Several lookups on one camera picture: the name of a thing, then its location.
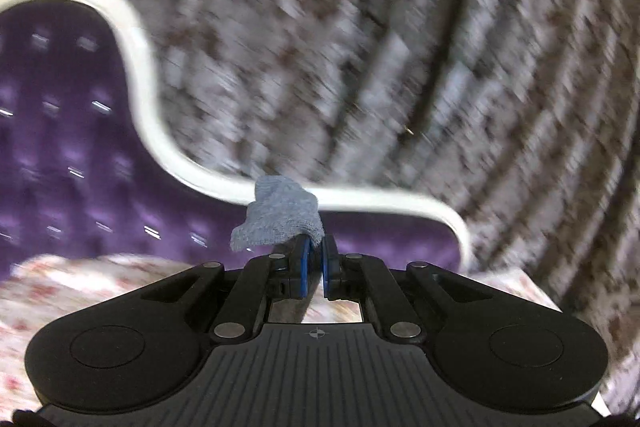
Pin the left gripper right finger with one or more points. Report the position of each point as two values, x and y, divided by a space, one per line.
367 281

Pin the purple tufted chaise sofa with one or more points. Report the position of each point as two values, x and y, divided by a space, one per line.
88 166

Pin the brown damask curtain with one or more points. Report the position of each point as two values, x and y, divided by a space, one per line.
523 115

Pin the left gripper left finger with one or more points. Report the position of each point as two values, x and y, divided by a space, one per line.
285 274

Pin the grey argyle knit sweater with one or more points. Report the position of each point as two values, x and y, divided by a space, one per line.
281 210

